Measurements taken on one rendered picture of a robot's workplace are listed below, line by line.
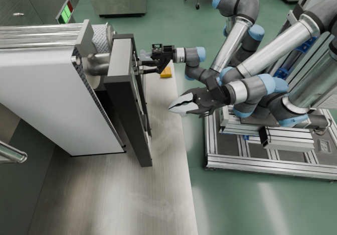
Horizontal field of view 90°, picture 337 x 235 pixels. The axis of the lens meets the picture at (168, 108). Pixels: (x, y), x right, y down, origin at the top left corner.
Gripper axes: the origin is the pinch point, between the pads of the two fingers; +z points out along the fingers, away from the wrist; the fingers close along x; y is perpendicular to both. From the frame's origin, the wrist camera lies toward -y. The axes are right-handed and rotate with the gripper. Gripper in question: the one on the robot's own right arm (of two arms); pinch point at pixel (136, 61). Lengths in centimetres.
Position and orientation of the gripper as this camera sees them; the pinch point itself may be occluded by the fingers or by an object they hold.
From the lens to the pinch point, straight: 92.8
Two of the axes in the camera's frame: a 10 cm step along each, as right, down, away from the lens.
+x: 0.8, 8.2, -5.7
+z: -10.0, 0.6, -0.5
